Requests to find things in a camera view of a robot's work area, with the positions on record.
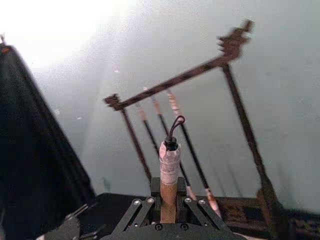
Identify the black rack with steel bars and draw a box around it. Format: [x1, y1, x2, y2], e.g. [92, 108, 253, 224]
[103, 19, 287, 240]

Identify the wooden handle with white tape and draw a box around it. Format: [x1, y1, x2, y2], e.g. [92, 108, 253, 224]
[158, 115, 186, 224]

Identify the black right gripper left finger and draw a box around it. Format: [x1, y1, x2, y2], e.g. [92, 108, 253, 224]
[118, 176, 163, 233]

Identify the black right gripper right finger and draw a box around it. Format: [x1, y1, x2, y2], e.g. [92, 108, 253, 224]
[176, 176, 229, 232]

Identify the black table cloth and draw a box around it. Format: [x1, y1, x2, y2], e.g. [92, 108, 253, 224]
[0, 42, 320, 240]

